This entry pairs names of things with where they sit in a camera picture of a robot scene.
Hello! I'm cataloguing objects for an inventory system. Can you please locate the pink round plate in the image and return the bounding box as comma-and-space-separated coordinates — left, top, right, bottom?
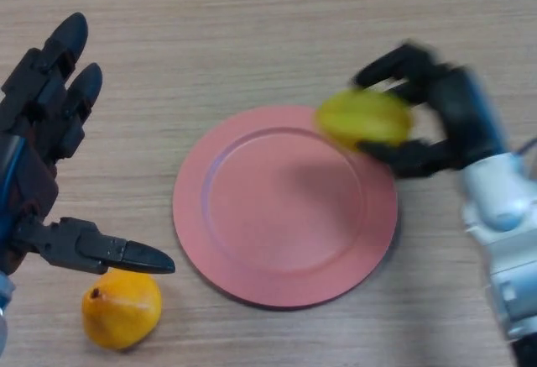
172, 105, 399, 310

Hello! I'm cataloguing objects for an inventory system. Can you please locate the yellow starfruit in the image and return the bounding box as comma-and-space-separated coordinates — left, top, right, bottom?
314, 88, 414, 152

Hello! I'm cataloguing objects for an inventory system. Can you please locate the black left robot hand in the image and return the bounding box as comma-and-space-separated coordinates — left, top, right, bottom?
0, 12, 176, 276

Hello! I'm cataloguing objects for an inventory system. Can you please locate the thin cable at right wrist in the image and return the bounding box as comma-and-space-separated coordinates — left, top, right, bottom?
516, 138, 537, 165

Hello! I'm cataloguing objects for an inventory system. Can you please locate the orange pear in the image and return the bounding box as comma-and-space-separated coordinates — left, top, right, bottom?
81, 268, 163, 351

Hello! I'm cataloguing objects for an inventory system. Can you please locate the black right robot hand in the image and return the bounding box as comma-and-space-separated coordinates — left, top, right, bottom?
352, 41, 511, 179

